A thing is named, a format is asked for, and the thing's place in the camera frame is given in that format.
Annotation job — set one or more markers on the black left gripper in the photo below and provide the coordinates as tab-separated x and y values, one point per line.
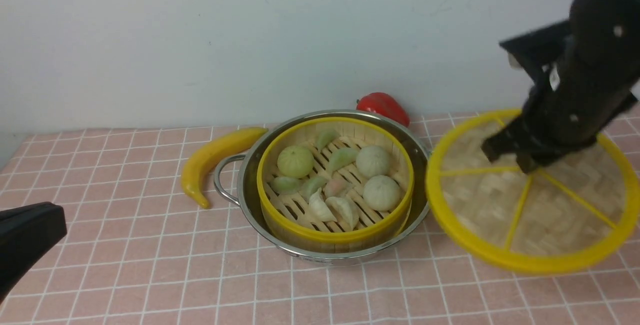
27	233

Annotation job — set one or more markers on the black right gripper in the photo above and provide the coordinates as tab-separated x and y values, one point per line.
583	69

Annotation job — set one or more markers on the yellow woven steamer lid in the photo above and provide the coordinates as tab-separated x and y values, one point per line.
560	219

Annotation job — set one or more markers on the yellow bamboo steamer basket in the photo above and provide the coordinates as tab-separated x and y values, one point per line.
288	217

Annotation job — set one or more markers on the stainless steel pot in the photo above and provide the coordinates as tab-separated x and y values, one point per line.
248	201

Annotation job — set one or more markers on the pink checkered tablecloth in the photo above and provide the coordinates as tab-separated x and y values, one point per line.
139	252

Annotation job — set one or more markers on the red toy bell pepper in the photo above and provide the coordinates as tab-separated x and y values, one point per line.
383	104

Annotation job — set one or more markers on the white bun lower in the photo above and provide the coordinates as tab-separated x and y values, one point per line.
381	193

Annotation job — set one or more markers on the white bun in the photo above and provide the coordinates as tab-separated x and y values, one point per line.
372	161
381	193

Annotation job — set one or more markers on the white bun upper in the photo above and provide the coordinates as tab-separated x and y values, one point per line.
372	161

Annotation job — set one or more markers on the yellow toy banana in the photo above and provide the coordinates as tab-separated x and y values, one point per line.
205	159

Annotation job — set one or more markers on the green dumpling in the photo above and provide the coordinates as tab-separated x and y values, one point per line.
325	137
341	158
312	185
285	185

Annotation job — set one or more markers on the white dumpling right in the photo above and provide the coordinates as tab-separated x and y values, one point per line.
346	209

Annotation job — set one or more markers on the white dumpling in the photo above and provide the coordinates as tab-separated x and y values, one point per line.
346	209
319	208

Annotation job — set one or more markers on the pink dumpling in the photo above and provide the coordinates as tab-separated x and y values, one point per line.
336	187

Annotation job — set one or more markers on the green dumpling top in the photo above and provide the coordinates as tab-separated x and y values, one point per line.
325	137

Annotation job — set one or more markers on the white dumpling left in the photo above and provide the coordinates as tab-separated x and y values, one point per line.
319	208

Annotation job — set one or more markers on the green dumpling lower middle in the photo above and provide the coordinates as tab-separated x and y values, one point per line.
312	185

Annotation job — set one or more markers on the green bun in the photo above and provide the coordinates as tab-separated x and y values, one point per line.
295	161

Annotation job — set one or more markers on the green dumpling left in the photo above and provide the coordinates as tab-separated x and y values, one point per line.
285	185

